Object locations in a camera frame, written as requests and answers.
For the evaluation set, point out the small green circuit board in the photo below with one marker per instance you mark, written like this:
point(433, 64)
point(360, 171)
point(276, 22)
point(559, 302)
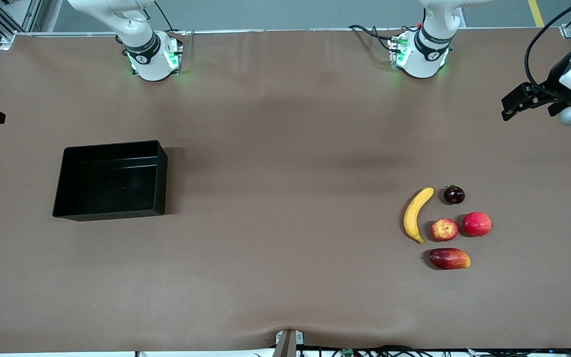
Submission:
point(348, 352)

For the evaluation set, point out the yellow banana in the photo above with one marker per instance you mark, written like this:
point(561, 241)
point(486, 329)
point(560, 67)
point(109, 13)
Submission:
point(414, 213)

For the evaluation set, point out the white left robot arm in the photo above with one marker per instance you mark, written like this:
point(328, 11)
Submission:
point(422, 54)

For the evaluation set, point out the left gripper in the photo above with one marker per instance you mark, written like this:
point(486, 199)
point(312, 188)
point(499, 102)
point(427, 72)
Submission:
point(556, 79)

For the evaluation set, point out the metal table edge bracket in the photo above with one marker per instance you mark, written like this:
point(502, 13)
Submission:
point(288, 344)

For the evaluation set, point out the red yellow mango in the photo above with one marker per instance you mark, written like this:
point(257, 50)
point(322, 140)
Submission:
point(449, 259)

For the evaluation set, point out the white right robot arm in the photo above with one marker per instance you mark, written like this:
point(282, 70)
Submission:
point(142, 49)

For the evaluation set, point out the dark purple mangosteen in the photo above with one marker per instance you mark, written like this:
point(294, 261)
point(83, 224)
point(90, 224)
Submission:
point(454, 195)

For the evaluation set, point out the red yellow apple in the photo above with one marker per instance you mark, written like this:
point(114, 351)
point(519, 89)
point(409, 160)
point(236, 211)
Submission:
point(444, 230)

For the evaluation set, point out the black plastic box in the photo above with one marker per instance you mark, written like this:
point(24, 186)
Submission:
point(112, 183)

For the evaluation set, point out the brown table mat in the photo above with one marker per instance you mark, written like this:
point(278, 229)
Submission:
point(265, 248)

